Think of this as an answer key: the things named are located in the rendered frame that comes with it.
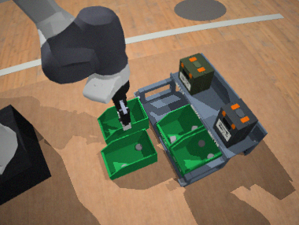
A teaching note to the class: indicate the grey shelf rack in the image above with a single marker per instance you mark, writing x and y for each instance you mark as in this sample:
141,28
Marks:
206,105

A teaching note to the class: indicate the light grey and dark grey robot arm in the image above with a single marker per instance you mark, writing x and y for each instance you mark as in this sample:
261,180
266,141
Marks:
73,48

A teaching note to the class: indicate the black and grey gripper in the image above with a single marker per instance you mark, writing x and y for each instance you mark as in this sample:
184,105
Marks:
120,101

